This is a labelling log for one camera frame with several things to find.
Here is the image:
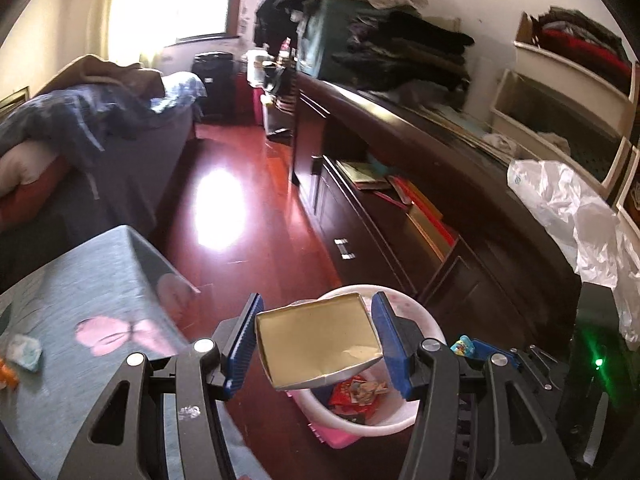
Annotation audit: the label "folded beige quilt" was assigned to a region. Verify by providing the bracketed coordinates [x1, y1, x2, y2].
[0, 140, 56, 191]

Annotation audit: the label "white appliance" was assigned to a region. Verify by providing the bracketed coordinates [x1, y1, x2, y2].
[246, 50, 273, 86]

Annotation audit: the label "black hanging jacket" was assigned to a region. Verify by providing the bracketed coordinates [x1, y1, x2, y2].
[252, 0, 311, 53]

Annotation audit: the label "green book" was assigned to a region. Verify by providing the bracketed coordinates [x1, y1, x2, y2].
[336, 160, 396, 191]

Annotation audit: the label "stack of dark folded clothes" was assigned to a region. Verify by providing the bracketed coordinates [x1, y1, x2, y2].
[330, 10, 476, 106]

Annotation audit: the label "white plastic bag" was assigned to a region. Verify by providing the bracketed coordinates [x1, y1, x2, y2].
[507, 159, 640, 353]

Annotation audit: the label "black suitcase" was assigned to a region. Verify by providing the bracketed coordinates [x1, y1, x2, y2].
[192, 51, 236, 121]

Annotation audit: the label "light teal packet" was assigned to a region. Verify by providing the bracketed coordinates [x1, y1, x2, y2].
[2, 334, 43, 373]

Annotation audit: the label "dark wooden dresser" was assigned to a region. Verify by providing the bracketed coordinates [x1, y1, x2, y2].
[290, 72, 586, 356]

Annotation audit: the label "clothes in storage bin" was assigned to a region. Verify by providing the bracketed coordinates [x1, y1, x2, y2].
[530, 6, 633, 78]

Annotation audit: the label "white plastic trash bin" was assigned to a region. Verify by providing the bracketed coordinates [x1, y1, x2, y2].
[285, 285, 448, 450]

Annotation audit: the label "small orange box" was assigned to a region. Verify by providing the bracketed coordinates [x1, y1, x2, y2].
[0, 357, 21, 391]

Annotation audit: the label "red white snack wrapper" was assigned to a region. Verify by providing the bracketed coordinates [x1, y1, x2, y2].
[327, 376, 390, 407]

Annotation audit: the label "tan blanket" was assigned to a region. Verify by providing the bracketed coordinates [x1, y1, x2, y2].
[32, 54, 166, 111]

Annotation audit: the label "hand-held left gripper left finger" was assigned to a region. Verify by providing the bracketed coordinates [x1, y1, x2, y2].
[57, 292, 265, 480]

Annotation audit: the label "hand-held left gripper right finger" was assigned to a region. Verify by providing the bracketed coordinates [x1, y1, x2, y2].
[371, 291, 568, 480]

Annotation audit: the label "white cloth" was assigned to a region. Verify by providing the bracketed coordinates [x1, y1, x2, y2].
[537, 132, 573, 153]

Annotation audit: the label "red book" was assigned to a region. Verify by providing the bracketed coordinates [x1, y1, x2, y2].
[387, 175, 426, 208]

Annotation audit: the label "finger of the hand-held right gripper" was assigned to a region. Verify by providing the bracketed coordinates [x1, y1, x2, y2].
[470, 339, 518, 361]

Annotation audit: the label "white cardboard box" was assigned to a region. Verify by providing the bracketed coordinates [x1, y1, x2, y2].
[255, 292, 385, 392]

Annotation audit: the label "black bag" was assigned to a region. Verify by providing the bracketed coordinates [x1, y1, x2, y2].
[262, 60, 297, 111]

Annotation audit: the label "floral green tablecloth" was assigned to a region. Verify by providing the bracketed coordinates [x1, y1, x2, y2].
[0, 225, 201, 480]

